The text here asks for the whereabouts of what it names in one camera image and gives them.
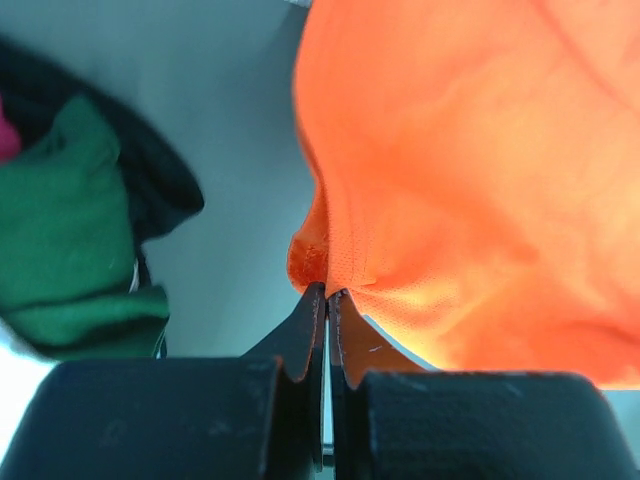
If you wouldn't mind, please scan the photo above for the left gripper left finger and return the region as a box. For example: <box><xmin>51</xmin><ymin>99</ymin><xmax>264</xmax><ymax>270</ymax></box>
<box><xmin>1</xmin><ymin>283</ymin><xmax>326</xmax><ymax>479</ymax></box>

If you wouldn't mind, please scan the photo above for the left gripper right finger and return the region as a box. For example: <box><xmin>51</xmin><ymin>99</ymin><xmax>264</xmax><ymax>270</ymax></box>
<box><xmin>327</xmin><ymin>291</ymin><xmax>639</xmax><ymax>479</ymax></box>

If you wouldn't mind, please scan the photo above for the orange t-shirt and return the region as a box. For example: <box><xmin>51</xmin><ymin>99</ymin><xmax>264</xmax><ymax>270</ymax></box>
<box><xmin>287</xmin><ymin>1</ymin><xmax>639</xmax><ymax>389</ymax></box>

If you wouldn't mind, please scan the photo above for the white folded t-shirt stack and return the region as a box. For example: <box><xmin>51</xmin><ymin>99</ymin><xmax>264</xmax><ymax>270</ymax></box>
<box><xmin>0</xmin><ymin>320</ymin><xmax>57</xmax><ymax>459</ymax></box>

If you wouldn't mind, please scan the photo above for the black folded t-shirt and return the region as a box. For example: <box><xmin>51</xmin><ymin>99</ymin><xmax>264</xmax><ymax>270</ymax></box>
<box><xmin>1</xmin><ymin>41</ymin><xmax>204</xmax><ymax>263</ymax></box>

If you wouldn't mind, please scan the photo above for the green folded t-shirt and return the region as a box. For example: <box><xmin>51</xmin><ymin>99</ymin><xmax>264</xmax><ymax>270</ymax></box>
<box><xmin>1</xmin><ymin>97</ymin><xmax>169</xmax><ymax>360</ymax></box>

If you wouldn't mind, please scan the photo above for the pink folded garment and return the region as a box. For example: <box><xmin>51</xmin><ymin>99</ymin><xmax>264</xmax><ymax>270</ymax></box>
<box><xmin>0</xmin><ymin>102</ymin><xmax>22</xmax><ymax>164</ymax></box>

